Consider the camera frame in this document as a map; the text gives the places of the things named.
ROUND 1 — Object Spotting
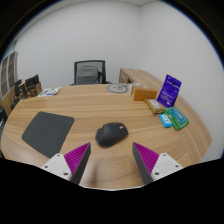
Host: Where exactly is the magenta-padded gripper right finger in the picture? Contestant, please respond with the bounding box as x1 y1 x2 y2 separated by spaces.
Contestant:
132 142 184 185

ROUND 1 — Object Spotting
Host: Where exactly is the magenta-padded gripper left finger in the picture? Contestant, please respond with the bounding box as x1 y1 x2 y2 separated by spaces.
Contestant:
41 142 92 185

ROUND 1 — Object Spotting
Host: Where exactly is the black computer mouse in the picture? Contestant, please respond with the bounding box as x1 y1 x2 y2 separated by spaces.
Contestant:
95 122 130 148

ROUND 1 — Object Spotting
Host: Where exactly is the dark grey mouse pad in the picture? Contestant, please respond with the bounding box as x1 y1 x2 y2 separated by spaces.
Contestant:
21 111 76 159

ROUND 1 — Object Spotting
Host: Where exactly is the small blue pack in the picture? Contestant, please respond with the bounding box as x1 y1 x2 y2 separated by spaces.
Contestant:
158 113 173 129

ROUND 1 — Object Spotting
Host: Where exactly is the green pack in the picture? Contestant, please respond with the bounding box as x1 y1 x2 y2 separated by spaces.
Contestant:
163 106 190 131

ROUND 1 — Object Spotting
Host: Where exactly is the tan box with white label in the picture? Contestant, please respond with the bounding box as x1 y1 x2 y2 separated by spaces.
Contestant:
144 98 165 115

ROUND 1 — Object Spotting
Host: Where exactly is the orange-brown cardboard box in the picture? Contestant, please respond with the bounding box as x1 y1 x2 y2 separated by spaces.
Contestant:
130 84 158 102

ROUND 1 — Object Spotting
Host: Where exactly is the purple retail package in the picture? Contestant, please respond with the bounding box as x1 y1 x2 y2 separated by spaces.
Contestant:
156 74 183 109

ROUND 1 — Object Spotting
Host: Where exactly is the white green printed leaflet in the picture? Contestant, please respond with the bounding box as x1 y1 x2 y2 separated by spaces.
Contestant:
37 87 63 98

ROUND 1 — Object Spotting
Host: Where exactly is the brown cardboard box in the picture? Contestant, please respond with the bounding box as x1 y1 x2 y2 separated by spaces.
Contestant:
22 82 43 100

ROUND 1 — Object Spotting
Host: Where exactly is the black box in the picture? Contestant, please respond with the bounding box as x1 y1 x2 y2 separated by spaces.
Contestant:
24 74 40 88

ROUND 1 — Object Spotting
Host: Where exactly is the small black chair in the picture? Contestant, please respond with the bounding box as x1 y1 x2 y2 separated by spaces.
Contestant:
10 79 23 109

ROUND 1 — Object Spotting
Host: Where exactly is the wooden side desk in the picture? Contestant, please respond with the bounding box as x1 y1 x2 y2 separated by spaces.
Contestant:
118 68 168 92

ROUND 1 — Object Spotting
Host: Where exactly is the grey backpack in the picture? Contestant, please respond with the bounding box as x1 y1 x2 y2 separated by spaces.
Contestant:
76 65 102 85

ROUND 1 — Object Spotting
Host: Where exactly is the wooden shelf unit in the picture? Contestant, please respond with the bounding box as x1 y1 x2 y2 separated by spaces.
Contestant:
0 50 18 116

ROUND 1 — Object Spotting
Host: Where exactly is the black mesh office chair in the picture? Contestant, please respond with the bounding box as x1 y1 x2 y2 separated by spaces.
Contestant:
69 59 113 86

